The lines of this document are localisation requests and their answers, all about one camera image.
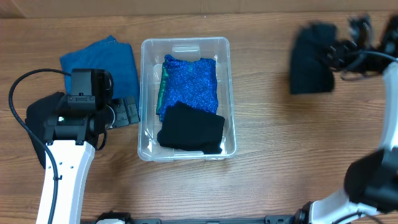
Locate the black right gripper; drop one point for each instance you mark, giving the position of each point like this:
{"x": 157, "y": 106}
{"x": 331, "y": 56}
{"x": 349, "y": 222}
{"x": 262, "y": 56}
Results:
{"x": 337, "y": 53}

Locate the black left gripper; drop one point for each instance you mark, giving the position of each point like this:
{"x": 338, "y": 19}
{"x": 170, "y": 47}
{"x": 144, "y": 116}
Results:
{"x": 124, "y": 119}

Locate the black cloth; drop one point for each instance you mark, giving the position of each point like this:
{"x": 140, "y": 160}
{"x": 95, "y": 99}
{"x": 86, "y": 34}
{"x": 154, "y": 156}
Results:
{"x": 191, "y": 129}
{"x": 309, "y": 71}

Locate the blue sequin garment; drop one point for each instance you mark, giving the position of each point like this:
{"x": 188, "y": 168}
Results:
{"x": 193, "y": 83}

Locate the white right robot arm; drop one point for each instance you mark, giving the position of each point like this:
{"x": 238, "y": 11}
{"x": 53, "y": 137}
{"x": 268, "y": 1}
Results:
{"x": 370, "y": 185}

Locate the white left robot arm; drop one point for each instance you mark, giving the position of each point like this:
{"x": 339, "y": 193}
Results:
{"x": 65, "y": 141}

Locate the black cloth under left arm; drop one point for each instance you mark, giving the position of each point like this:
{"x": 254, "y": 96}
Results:
{"x": 37, "y": 113}

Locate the clear plastic container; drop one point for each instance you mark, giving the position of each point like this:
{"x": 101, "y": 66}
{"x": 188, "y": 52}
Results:
{"x": 189, "y": 49}

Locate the blue denim folded cloth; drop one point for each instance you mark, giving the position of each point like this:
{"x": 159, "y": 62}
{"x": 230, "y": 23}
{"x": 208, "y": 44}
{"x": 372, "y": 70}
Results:
{"x": 115, "y": 57}

